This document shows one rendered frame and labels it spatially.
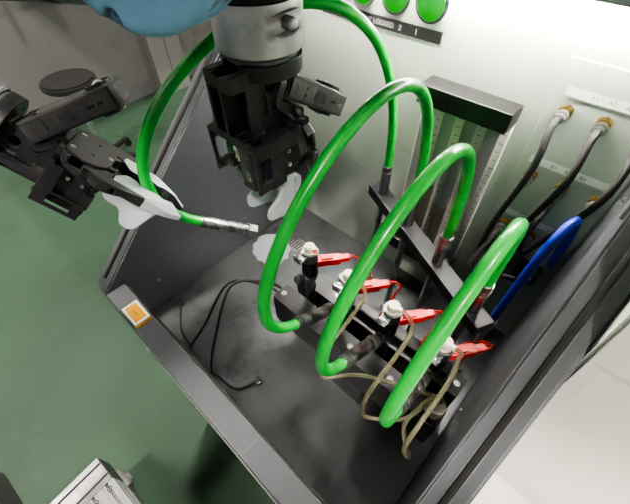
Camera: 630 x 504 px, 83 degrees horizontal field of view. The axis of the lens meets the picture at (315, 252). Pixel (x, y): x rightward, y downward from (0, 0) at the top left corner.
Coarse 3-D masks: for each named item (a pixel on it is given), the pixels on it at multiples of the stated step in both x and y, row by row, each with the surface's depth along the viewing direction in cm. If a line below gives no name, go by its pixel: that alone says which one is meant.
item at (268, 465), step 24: (120, 288) 71; (120, 312) 68; (144, 336) 64; (168, 336) 64; (168, 360) 61; (192, 360) 61; (192, 384) 58; (216, 384) 59; (216, 408) 56; (240, 408) 56; (240, 432) 54; (240, 456) 52; (264, 456) 52; (264, 480) 50; (288, 480) 50
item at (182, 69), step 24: (312, 0) 38; (336, 0) 39; (360, 24) 42; (192, 48) 37; (384, 48) 46; (384, 72) 49; (168, 96) 39; (144, 120) 40; (144, 144) 41; (144, 168) 43; (384, 168) 62; (192, 216) 52
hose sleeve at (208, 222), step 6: (204, 216) 53; (204, 222) 53; (210, 222) 53; (216, 222) 54; (222, 222) 55; (228, 222) 55; (234, 222) 56; (240, 222) 57; (210, 228) 54; (216, 228) 54; (222, 228) 55; (228, 228) 55; (234, 228) 56; (240, 228) 57; (246, 228) 57
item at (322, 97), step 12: (288, 84) 33; (300, 84) 34; (312, 84) 35; (324, 84) 40; (288, 96) 34; (300, 96) 35; (312, 96) 36; (324, 96) 38; (336, 96) 40; (312, 108) 41; (324, 108) 39; (336, 108) 41
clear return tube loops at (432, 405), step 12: (360, 300) 51; (336, 336) 50; (408, 336) 47; (456, 348) 45; (456, 360) 45; (384, 372) 46; (456, 372) 44; (372, 384) 46; (444, 384) 44; (432, 396) 50; (360, 408) 48; (420, 408) 50; (432, 408) 43; (444, 408) 50; (372, 420) 50; (396, 420) 50; (408, 420) 50; (420, 420) 42; (408, 444) 43; (408, 456) 46
